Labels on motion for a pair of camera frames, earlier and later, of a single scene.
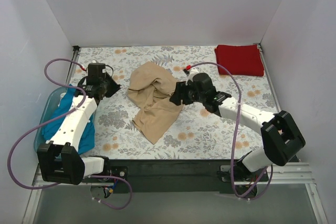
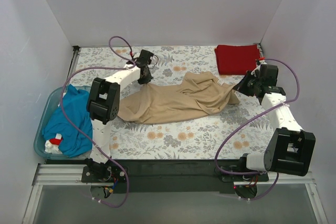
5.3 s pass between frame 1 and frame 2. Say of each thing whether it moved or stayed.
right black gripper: moved
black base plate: stayed
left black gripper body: moved
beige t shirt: moved
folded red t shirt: stayed
